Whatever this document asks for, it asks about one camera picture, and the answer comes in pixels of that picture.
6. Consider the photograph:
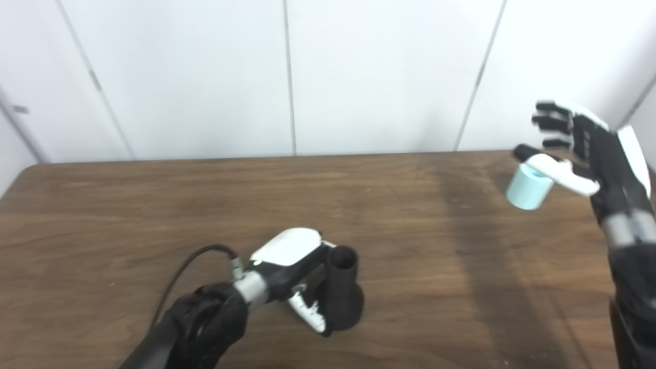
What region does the black funnel-shaped nozzle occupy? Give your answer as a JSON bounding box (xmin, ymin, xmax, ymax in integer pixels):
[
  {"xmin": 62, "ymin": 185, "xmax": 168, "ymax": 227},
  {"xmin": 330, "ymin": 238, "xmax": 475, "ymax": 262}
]
[{"xmin": 325, "ymin": 245, "xmax": 365, "ymax": 331}]

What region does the white wall corner post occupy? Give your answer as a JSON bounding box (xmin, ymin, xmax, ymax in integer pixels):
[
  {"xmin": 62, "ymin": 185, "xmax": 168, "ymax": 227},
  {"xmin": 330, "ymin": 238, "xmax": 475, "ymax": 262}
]
[{"xmin": 0, "ymin": 87, "xmax": 49, "ymax": 163}]

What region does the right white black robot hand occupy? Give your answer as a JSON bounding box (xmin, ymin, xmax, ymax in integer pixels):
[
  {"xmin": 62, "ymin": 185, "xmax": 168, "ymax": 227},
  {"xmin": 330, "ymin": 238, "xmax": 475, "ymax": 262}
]
[{"xmin": 514, "ymin": 100, "xmax": 652, "ymax": 216}]

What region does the light blue cylinder cup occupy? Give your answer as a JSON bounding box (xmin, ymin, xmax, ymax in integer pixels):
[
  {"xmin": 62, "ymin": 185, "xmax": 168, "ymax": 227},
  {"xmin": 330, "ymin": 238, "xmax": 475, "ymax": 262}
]
[{"xmin": 505, "ymin": 163, "xmax": 555, "ymax": 211}]

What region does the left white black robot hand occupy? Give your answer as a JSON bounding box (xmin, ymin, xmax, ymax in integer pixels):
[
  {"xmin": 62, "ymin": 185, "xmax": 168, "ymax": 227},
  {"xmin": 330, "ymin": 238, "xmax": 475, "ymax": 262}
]
[{"xmin": 250, "ymin": 228, "xmax": 339, "ymax": 337}]

